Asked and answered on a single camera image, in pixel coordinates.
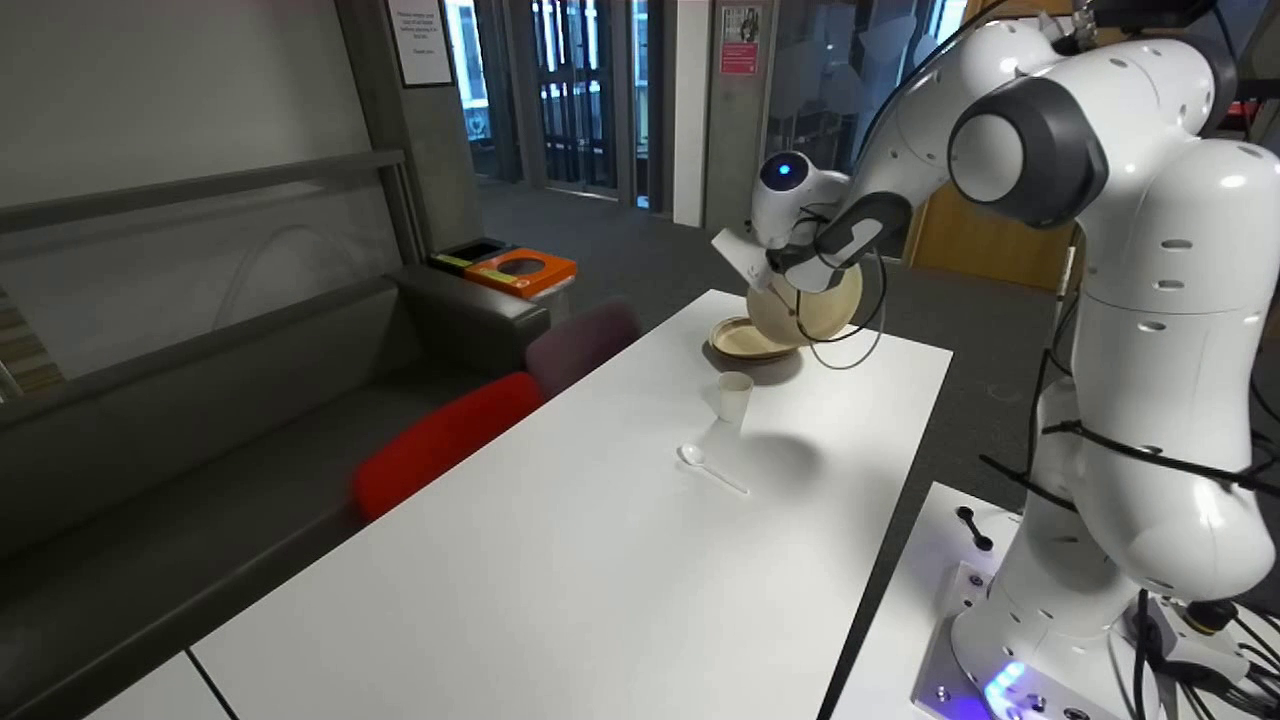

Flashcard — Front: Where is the brown wooden panel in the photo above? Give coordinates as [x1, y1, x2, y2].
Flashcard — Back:
[905, 183, 1085, 301]

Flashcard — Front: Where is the white plastic spoon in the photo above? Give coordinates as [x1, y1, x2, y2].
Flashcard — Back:
[672, 438, 757, 505]

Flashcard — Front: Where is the red door sign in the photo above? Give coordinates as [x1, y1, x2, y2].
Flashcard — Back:
[718, 4, 768, 83]

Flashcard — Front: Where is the metal and glass railing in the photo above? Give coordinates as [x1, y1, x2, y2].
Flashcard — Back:
[0, 144, 412, 432]

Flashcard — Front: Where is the orange box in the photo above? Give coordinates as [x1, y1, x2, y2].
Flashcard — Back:
[464, 243, 580, 303]

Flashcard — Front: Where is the pale brown palm-leaf plate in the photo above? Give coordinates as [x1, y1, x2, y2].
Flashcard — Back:
[746, 261, 872, 348]

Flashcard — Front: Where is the red chair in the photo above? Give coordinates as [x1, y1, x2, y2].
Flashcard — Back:
[346, 369, 555, 524]

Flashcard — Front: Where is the black box with green label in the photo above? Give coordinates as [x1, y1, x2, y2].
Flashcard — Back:
[423, 231, 511, 278]

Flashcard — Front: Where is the grey metal robot base plate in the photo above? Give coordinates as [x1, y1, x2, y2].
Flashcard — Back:
[911, 573, 1280, 720]

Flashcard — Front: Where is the white framed wall notice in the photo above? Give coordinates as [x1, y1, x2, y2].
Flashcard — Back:
[383, 0, 461, 91]

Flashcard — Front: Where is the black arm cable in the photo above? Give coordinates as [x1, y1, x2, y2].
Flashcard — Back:
[781, 249, 896, 376]

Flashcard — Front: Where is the black floor cable bundle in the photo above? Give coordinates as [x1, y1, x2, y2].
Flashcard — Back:
[1127, 588, 1280, 720]

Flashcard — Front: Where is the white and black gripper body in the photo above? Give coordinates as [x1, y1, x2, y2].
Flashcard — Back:
[709, 221, 810, 286]

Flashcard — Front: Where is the streaky brown palm-leaf plate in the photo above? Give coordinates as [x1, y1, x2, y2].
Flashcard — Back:
[702, 316, 810, 369]

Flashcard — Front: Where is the dark grey sofa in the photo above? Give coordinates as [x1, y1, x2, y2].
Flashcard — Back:
[0, 254, 580, 720]

